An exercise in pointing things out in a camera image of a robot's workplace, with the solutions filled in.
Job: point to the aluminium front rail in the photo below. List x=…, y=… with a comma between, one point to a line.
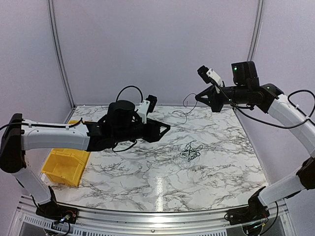
x=97, y=222

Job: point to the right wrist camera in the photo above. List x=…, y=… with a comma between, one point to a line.
x=208, y=75

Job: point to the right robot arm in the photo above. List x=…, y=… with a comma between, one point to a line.
x=270, y=100

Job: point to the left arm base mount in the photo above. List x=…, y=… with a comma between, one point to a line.
x=57, y=212

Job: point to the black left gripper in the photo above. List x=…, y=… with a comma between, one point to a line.
x=153, y=133

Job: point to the yellow bin far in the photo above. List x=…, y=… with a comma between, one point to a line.
x=73, y=121

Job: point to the right corner aluminium post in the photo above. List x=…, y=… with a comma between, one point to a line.
x=256, y=29

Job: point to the yellow bin middle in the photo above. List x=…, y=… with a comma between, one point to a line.
x=80, y=155

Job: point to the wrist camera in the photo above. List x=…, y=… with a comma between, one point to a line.
x=208, y=75
x=145, y=107

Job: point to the yellow bin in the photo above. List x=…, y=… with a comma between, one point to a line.
x=80, y=155
x=73, y=121
x=63, y=168

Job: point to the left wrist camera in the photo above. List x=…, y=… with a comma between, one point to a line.
x=145, y=107

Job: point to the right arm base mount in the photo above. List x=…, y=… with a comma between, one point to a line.
x=244, y=215

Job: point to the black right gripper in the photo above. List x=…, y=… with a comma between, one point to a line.
x=213, y=101

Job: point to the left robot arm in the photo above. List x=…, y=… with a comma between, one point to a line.
x=123, y=122

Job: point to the yellow bin near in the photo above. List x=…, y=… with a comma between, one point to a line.
x=63, y=168

